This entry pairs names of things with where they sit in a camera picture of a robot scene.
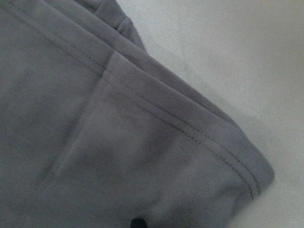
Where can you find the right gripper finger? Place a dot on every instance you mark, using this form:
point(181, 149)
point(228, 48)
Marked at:
point(138, 223)

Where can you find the dark brown t-shirt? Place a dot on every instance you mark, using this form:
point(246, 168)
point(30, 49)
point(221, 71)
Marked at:
point(94, 132)

